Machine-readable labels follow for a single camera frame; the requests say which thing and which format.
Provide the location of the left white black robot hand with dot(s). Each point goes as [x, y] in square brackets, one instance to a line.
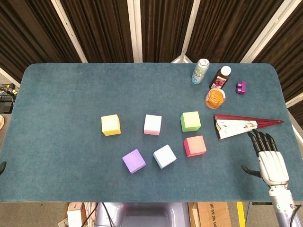
[2, 166]

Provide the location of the pink foam cube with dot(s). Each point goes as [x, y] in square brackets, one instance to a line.
[152, 124]

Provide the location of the teal table cloth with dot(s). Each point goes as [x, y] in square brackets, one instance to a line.
[71, 94]

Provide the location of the light blue foam cube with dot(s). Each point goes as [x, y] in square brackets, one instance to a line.
[164, 156]

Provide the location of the dark brown curtain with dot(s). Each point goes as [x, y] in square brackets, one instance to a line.
[106, 28]

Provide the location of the black table control panel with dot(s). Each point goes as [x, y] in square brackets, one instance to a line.
[261, 203]

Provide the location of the brown printed cardboard box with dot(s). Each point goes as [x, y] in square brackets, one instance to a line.
[214, 215]

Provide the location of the purple toy brick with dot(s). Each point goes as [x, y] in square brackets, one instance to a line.
[241, 88]

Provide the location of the white green drink can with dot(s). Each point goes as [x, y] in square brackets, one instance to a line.
[200, 72]

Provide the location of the black equipment box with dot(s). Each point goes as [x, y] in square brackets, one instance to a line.
[6, 107]

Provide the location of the yellow foam cube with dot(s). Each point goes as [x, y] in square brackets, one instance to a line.
[110, 124]

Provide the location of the orange lidded cup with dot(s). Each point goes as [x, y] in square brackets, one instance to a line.
[215, 98]

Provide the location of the purple foam cube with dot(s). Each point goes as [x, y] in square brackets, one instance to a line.
[133, 161]

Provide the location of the dark juice bottle white cap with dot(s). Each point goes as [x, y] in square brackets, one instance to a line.
[220, 79]

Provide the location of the red paper folding fan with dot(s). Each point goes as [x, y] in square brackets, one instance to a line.
[233, 126]

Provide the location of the white cardboard box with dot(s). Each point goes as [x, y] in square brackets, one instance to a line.
[75, 215]

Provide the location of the lavender robot torso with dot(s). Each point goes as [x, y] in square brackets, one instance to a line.
[146, 214]

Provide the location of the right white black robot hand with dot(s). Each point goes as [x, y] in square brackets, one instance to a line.
[272, 165]

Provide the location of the red foam cube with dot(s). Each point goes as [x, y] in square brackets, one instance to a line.
[195, 146]

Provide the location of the green foam cube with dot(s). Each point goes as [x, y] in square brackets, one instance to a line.
[190, 121]

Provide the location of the white partition frame post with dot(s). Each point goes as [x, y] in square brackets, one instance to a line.
[69, 30]
[267, 33]
[189, 30]
[8, 76]
[294, 99]
[135, 30]

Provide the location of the round wooden object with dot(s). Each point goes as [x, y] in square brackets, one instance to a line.
[1, 121]

